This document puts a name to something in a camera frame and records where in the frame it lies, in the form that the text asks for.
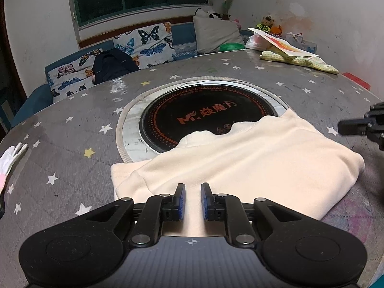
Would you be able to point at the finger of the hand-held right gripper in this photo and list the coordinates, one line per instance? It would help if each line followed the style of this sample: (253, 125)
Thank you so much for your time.
(351, 127)

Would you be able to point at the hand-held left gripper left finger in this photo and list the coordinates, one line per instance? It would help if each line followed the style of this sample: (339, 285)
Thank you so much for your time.
(181, 200)

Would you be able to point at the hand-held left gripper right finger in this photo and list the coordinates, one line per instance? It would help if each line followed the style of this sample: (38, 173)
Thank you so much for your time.
(205, 201)

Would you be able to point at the cream garment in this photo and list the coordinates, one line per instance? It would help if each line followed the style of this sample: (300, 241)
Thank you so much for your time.
(249, 162)

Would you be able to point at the red plastic stool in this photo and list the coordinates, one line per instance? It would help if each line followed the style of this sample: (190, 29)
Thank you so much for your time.
(357, 79)

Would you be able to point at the yellow-green floral cloth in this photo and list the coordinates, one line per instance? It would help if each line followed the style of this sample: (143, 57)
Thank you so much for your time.
(303, 60)

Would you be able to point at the black round induction cooktop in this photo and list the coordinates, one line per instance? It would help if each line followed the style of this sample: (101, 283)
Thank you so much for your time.
(198, 117)

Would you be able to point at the metal cooktop rim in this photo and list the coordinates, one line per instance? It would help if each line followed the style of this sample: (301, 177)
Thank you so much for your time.
(132, 126)

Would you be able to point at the pale cardboard box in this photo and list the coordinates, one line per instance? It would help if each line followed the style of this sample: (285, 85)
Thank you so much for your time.
(301, 40)

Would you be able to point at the paper sheet with orange print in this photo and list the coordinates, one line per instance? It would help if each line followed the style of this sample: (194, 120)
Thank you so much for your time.
(282, 43)

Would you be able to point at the orange plush toy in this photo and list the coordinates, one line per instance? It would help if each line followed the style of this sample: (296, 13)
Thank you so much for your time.
(276, 30)

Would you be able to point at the grey star-print tablecloth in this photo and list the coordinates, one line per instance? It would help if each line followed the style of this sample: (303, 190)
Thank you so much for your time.
(75, 132)

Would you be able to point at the white plastic bag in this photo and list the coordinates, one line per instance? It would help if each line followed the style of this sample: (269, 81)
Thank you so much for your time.
(255, 42)

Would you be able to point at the plush toy in yellow vest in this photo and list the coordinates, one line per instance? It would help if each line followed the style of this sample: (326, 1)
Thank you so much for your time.
(265, 24)

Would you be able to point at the green plastic basin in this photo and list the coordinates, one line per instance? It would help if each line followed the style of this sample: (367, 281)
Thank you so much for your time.
(231, 46)

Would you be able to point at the dark jacket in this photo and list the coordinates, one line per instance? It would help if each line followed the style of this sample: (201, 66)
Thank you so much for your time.
(112, 64)

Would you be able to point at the pink plush toy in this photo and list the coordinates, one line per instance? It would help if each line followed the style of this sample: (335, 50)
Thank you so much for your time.
(236, 24)

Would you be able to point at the butterfly print cushion left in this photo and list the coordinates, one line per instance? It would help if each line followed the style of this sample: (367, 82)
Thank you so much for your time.
(144, 43)

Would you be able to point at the grey pillow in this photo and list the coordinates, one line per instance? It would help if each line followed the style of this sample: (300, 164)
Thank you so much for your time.
(214, 34)

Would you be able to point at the white glove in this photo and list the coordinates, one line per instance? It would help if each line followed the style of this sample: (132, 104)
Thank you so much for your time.
(12, 156)

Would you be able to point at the black and white plush toy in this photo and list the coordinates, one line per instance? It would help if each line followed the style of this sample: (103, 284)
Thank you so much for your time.
(214, 15)

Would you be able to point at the blue sofa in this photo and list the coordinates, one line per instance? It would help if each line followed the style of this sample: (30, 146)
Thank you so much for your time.
(33, 102)

